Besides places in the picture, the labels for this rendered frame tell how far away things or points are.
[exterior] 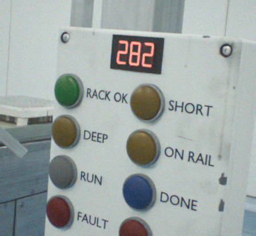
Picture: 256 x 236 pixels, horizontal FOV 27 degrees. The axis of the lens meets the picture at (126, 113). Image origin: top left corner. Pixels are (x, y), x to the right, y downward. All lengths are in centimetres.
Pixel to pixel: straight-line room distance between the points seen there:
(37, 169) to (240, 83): 108
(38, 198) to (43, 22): 393
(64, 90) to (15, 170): 93
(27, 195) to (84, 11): 76
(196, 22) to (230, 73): 403
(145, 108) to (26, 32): 511
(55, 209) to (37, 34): 495
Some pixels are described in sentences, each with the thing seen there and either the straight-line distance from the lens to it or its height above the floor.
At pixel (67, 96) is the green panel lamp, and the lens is 46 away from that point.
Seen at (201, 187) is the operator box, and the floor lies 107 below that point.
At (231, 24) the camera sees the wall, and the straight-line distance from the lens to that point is 429.
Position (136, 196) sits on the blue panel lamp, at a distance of 42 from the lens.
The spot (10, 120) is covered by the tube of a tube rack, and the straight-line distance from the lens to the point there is 147.
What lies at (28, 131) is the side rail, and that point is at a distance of 137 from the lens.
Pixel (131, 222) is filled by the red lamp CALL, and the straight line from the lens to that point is 43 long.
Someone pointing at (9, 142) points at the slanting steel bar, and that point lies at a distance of 120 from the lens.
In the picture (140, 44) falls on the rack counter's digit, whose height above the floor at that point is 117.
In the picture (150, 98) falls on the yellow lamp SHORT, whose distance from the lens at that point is 41.
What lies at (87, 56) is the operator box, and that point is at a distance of 45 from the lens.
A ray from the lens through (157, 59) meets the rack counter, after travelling 41.
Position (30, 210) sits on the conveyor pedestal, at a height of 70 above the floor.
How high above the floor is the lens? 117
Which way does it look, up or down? 7 degrees down
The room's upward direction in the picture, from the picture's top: 5 degrees clockwise
